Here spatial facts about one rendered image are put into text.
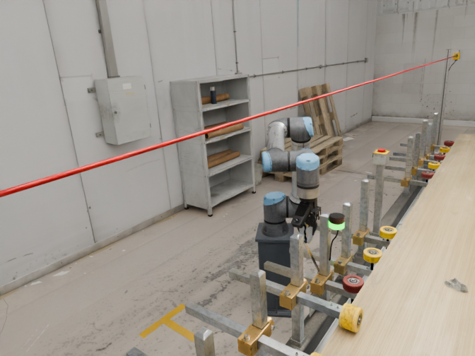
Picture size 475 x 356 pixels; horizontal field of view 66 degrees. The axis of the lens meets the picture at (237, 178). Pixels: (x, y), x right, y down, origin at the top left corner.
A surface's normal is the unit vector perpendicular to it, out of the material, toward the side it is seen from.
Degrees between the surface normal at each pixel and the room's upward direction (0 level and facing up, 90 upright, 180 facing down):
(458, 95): 90
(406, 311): 0
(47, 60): 90
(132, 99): 90
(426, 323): 0
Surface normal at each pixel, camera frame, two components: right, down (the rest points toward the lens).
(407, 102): -0.63, 0.29
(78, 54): 0.77, 0.15
